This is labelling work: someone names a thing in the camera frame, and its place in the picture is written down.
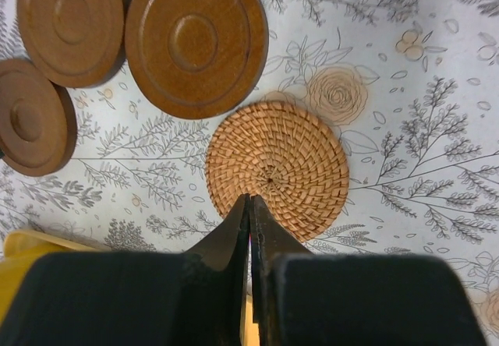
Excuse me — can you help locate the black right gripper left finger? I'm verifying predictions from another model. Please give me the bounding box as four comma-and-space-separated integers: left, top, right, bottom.
1, 195, 250, 345

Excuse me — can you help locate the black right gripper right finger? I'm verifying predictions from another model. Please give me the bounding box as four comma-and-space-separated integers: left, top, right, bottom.
249, 196, 486, 345

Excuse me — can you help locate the woven rattan coaster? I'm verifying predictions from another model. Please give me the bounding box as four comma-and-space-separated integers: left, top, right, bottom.
205, 101, 349, 242

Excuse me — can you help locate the brown wooden coaster left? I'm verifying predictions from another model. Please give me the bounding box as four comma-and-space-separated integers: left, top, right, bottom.
1, 58, 77, 177

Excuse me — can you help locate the brown wooden coaster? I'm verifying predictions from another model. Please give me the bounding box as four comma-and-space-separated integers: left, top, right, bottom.
16, 0, 131, 88
1, 58, 77, 177
125, 0, 269, 120

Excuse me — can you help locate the brown wooden coaster right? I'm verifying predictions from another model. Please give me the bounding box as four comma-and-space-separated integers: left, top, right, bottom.
125, 0, 269, 120

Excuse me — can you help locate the brown wooden coaster middle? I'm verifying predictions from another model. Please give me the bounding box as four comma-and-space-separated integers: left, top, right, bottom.
16, 0, 131, 88

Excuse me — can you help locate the yellow plastic tray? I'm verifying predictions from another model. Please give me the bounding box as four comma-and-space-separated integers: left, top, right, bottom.
0, 230, 73, 322

